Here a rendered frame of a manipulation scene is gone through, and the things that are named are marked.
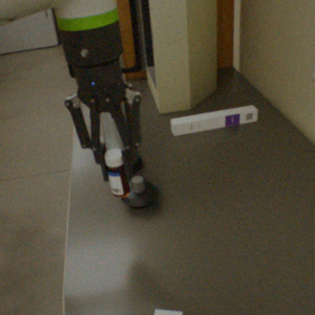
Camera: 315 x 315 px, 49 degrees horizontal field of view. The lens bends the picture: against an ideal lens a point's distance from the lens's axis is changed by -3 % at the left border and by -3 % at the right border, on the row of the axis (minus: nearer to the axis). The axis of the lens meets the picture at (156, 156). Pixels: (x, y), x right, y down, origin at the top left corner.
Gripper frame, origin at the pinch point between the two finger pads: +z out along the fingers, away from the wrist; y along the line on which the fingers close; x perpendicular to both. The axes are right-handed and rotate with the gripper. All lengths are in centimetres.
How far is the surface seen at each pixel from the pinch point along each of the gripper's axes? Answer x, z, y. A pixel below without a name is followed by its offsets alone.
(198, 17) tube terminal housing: -66, -10, -17
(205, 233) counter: 0.5, 18.9, -16.4
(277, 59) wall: -68, 6, -44
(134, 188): -9.2, 13.8, -0.4
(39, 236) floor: -85, 113, 82
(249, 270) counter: 10.2, 18.9, -24.6
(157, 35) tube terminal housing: -57, -8, -4
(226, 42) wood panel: -101, 9, -29
